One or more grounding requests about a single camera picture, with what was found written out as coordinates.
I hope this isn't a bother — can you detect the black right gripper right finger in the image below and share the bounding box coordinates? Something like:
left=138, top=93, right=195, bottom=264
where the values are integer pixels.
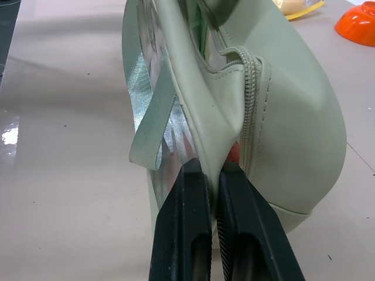
left=217, top=161, right=306, bottom=281

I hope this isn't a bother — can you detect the yellow plastic packet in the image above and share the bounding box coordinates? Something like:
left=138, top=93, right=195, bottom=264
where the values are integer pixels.
left=274, top=0, right=325, bottom=21

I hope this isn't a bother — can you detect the orange plastic bowl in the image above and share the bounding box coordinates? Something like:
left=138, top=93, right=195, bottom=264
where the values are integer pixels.
left=334, top=1, right=375, bottom=48

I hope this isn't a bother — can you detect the pale green zip pouch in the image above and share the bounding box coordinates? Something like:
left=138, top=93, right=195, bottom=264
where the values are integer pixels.
left=121, top=0, right=355, bottom=250

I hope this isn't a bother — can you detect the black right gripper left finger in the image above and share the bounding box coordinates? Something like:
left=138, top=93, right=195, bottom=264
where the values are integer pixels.
left=148, top=158, right=213, bottom=281

